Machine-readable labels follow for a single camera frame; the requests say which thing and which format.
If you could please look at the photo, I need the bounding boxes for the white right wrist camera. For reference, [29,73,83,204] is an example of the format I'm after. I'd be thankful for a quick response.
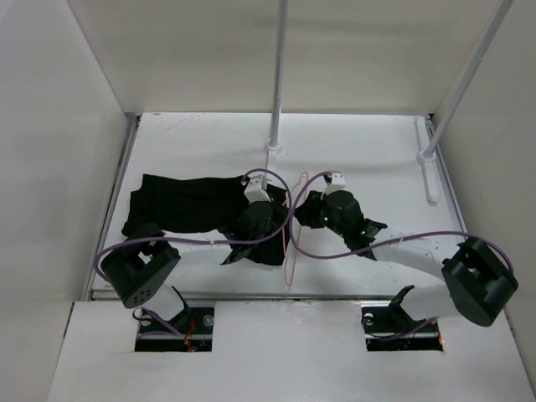
[324,171,346,191]

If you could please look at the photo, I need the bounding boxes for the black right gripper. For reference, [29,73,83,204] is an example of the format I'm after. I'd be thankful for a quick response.
[292,191,348,239]

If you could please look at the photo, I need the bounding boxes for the black trousers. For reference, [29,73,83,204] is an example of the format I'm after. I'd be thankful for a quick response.
[121,174,289,266]

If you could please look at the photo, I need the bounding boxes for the aluminium table edge rail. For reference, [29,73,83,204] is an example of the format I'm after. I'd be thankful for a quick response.
[81,112,142,302]

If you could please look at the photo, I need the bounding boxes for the left white rack foot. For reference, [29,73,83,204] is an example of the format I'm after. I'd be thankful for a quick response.
[265,140,282,171]

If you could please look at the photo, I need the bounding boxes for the grey rack pole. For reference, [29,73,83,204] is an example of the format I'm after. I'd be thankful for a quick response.
[420,0,514,162]
[267,0,288,150]

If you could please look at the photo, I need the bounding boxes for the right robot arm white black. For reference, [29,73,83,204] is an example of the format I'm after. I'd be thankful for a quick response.
[294,190,518,332]

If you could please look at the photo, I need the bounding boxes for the right white rack foot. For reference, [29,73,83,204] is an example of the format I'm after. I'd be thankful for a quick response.
[415,116,439,204]

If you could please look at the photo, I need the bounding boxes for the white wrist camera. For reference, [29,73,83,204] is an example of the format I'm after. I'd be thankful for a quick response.
[244,175,271,204]
[324,171,346,191]

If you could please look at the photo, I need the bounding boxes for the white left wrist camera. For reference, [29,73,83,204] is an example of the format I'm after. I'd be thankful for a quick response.
[244,175,271,204]

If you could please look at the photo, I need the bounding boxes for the right grey rack pole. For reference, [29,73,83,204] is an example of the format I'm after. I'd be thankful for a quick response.
[420,0,514,162]

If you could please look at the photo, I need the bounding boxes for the left grey rack pole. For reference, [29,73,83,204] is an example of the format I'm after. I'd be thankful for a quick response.
[267,0,288,150]

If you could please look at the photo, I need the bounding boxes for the white rack foot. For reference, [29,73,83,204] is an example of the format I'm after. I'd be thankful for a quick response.
[265,140,282,171]
[415,116,439,204]

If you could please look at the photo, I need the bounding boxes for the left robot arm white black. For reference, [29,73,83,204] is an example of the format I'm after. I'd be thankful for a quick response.
[97,201,288,334]

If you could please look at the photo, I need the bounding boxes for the pink wire hanger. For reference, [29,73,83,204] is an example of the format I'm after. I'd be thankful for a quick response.
[283,171,309,291]

